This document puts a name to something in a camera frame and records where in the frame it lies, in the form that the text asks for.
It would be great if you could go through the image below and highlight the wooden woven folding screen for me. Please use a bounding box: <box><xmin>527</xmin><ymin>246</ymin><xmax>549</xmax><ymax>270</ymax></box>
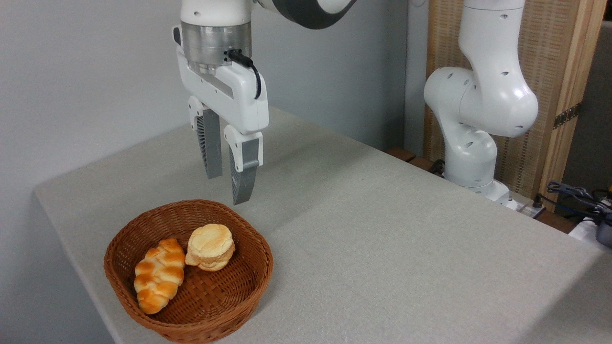
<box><xmin>423</xmin><ymin>0</ymin><xmax>608</xmax><ymax>212</ymax></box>

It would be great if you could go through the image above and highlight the metal screen hinge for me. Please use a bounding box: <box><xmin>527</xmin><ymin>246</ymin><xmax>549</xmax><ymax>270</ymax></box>
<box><xmin>553</xmin><ymin>102</ymin><xmax>582</xmax><ymax>129</ymax></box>

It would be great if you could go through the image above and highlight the braided bread loaf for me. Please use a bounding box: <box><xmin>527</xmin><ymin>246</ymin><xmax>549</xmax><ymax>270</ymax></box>
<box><xmin>133</xmin><ymin>238</ymin><xmax>186</xmax><ymax>315</ymax></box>

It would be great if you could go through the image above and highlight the brown wicker basket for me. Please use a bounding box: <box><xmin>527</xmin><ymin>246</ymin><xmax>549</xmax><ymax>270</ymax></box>
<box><xmin>103</xmin><ymin>199</ymin><xmax>274</xmax><ymax>344</ymax></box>

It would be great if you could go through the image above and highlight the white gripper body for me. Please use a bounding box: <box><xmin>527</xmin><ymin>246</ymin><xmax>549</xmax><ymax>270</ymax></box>
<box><xmin>175</xmin><ymin>45</ymin><xmax>269</xmax><ymax>136</ymax></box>

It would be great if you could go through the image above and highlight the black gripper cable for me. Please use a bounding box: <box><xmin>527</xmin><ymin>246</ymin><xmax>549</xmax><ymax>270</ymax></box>
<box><xmin>228</xmin><ymin>49</ymin><xmax>262</xmax><ymax>100</ymax></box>

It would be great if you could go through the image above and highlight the bundle of dark cables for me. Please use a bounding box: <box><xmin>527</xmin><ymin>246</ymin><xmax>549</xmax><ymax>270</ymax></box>
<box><xmin>546</xmin><ymin>181</ymin><xmax>612</xmax><ymax>221</ymax></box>

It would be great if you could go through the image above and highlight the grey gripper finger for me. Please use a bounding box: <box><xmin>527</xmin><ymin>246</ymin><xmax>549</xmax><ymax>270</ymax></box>
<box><xmin>187</xmin><ymin>96</ymin><xmax>223</xmax><ymax>180</ymax></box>
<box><xmin>223</xmin><ymin>125</ymin><xmax>263</xmax><ymax>206</ymax></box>

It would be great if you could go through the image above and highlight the round pale bread bun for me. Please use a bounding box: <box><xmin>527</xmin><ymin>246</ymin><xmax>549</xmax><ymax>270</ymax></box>
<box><xmin>185</xmin><ymin>224</ymin><xmax>236</xmax><ymax>272</ymax></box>

